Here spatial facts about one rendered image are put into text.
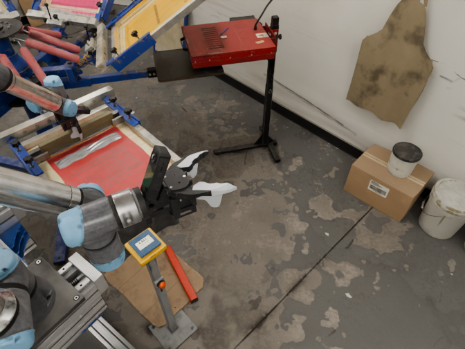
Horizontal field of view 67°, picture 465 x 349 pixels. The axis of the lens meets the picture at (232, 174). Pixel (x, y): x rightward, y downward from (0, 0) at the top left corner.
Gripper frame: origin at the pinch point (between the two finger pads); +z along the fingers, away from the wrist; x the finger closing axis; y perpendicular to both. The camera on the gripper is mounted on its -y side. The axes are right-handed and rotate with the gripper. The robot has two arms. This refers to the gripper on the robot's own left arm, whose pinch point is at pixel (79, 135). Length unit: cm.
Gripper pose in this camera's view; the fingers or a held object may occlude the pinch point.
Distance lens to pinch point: 207.3
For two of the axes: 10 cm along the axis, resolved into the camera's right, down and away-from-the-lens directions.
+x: 6.9, 5.3, -4.9
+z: 0.0, 6.8, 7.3
